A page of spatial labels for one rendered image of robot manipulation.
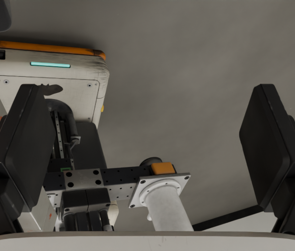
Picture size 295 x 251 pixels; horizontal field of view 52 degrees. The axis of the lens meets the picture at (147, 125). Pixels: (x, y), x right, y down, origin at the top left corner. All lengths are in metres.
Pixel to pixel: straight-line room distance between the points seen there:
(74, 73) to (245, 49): 1.26
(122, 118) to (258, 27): 1.14
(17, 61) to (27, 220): 1.26
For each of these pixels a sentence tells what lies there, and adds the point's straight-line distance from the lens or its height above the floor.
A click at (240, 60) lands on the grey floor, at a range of 2.35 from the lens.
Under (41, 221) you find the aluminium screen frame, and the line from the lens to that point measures 0.39.
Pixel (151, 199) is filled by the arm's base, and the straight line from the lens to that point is 0.85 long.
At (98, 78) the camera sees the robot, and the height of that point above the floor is 0.28.
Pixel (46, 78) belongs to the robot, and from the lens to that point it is 1.59.
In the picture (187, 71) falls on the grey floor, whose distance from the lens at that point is 2.17.
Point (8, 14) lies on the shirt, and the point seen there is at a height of 0.95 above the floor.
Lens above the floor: 1.57
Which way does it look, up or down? 41 degrees down
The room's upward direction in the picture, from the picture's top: 157 degrees clockwise
